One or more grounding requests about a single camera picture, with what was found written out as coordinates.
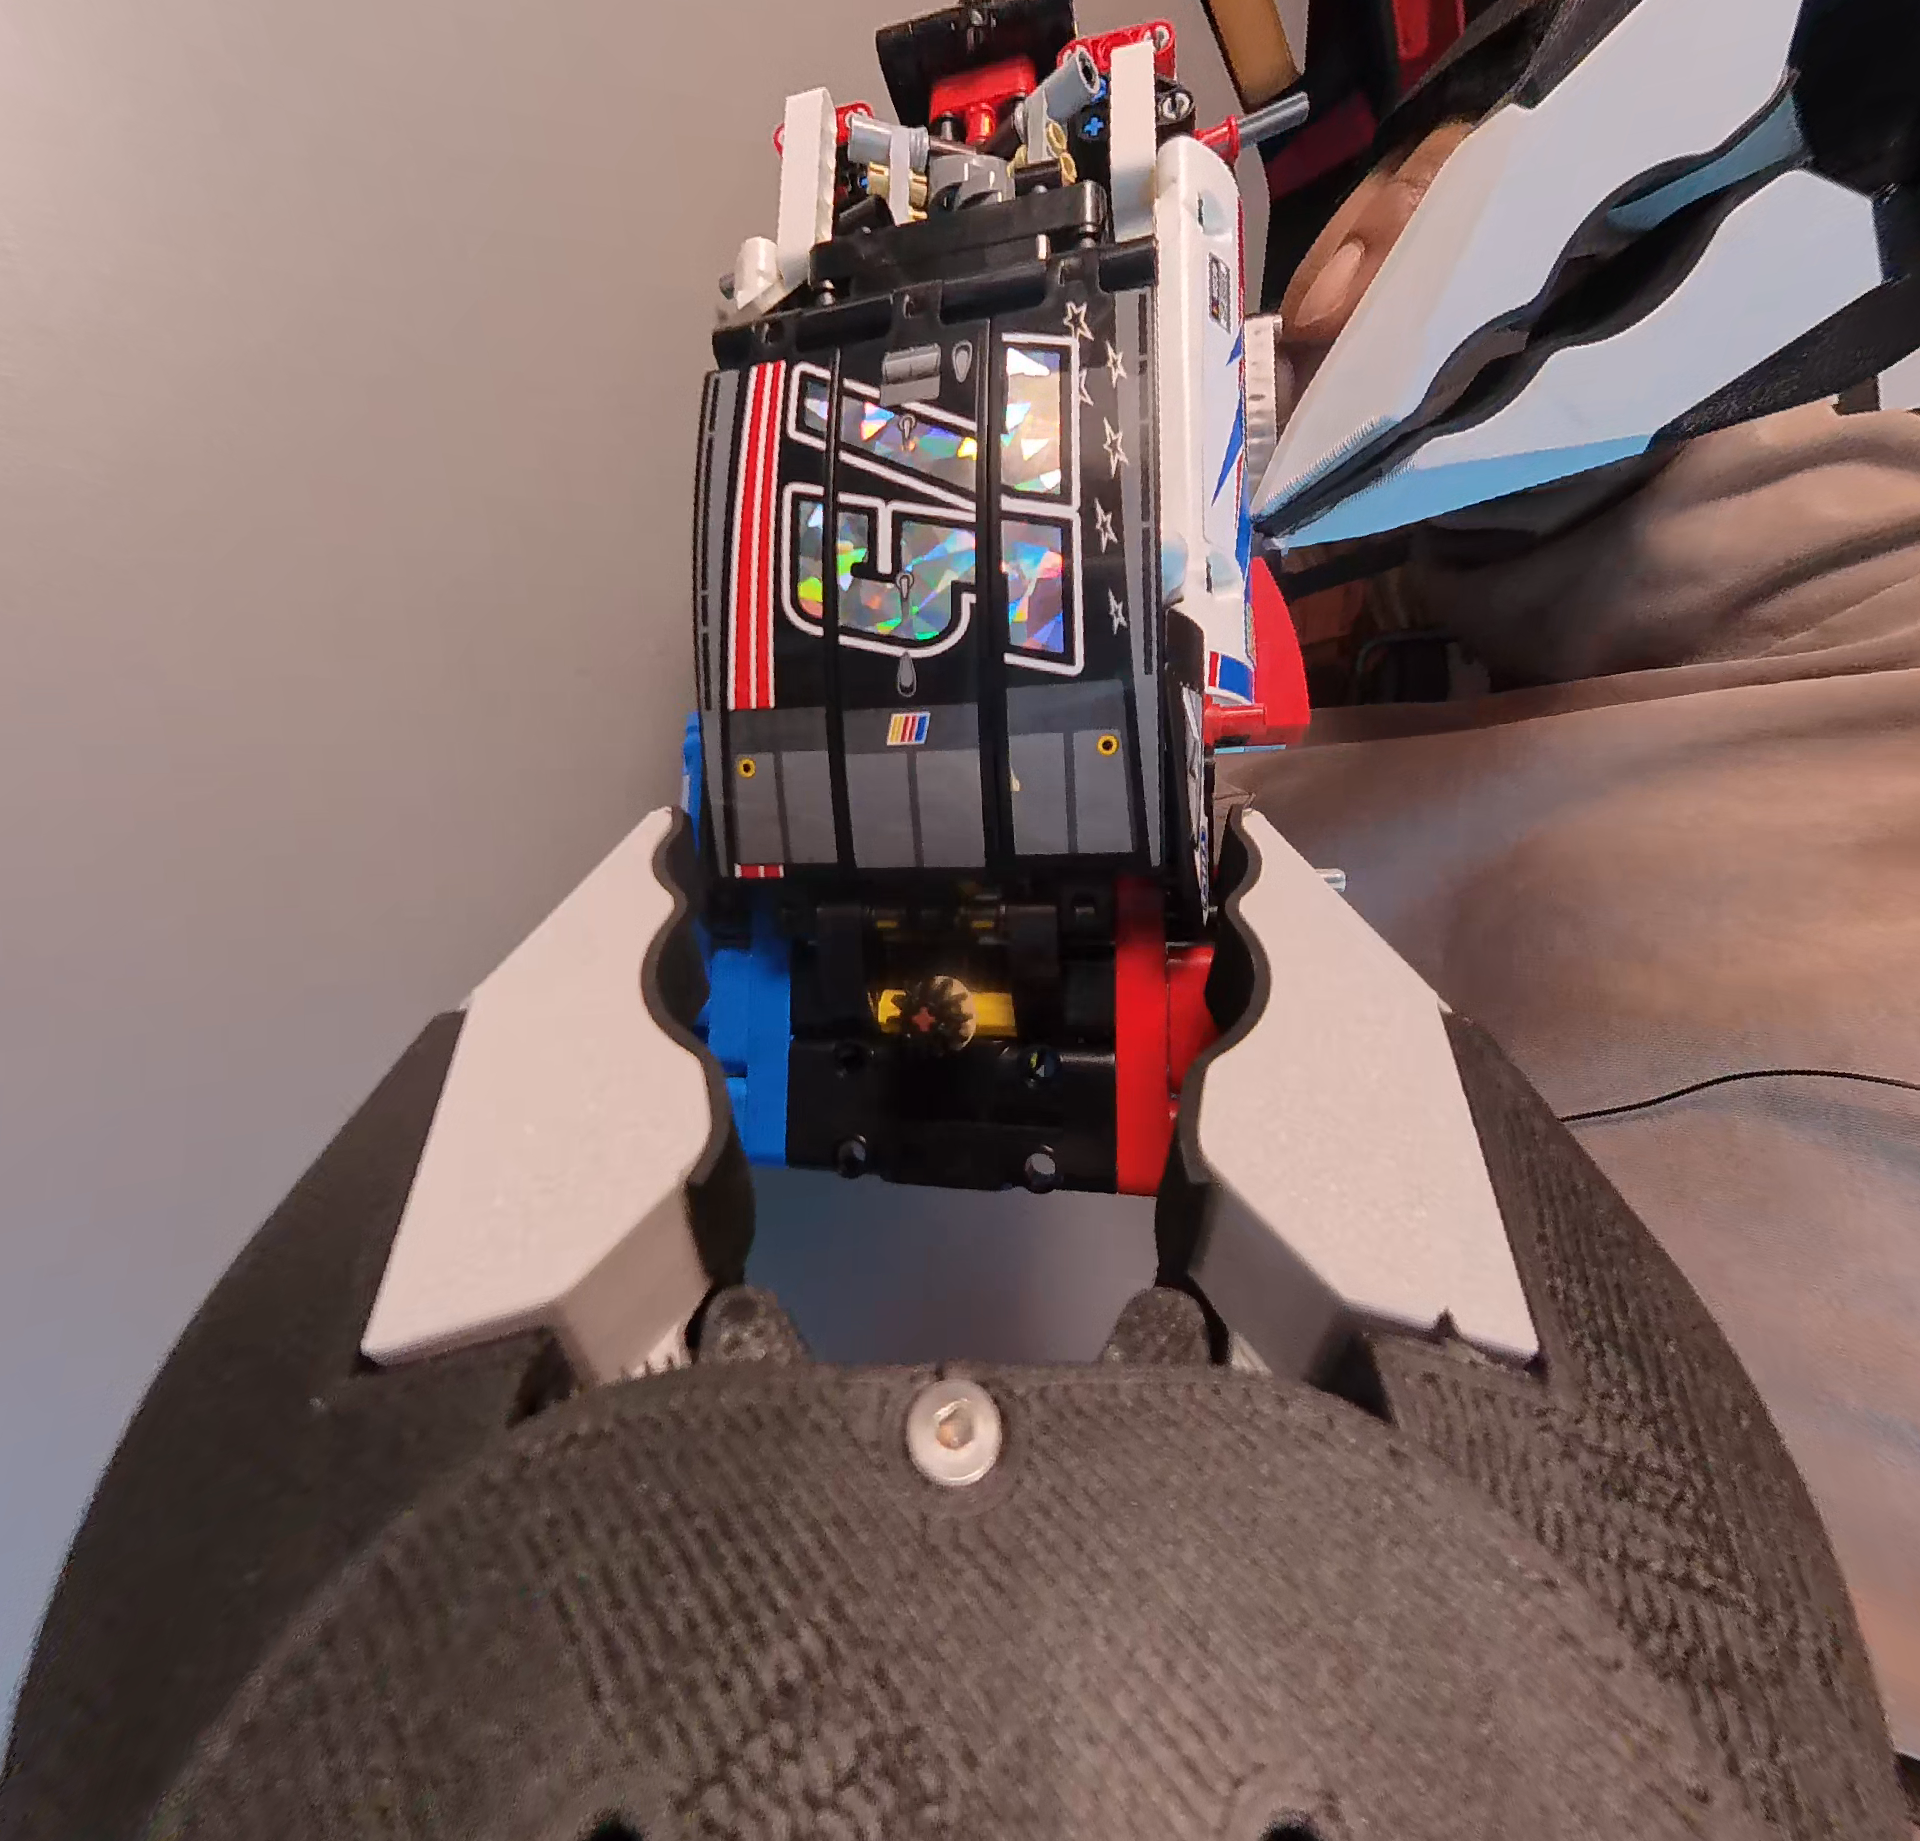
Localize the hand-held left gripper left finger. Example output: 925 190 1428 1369
361 805 757 1391

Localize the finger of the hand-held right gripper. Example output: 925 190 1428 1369
1272 0 1820 443
1250 164 1920 550

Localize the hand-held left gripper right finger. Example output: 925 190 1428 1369
1154 805 1548 1377

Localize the thin black cable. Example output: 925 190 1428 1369
1561 1067 1920 1126

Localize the person's right forearm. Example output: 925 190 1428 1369
1410 398 1920 690

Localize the lego race car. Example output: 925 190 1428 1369
682 0 1316 1201

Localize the person's right hand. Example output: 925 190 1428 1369
1278 128 1444 375

